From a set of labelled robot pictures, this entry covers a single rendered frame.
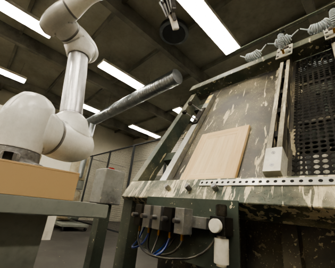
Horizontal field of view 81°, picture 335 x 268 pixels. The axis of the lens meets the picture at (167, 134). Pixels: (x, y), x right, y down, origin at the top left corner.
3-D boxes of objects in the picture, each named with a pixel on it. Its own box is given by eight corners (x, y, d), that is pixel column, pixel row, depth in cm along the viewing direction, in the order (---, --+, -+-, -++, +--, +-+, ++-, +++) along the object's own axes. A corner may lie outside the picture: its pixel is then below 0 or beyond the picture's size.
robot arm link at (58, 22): (60, -8, 96) (80, 17, 108) (31, 13, 99) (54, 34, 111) (63, 6, 90) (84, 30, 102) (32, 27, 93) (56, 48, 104)
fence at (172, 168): (162, 185, 114) (159, 181, 113) (210, 99, 175) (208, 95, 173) (169, 185, 111) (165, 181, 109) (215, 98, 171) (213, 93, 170)
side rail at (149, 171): (141, 191, 133) (131, 181, 129) (196, 103, 203) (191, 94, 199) (147, 191, 129) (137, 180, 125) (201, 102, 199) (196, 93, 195)
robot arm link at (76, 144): (30, 158, 78) (72, 170, 97) (62, 150, 74) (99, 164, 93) (57, 26, 110) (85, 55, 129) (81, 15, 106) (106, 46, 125)
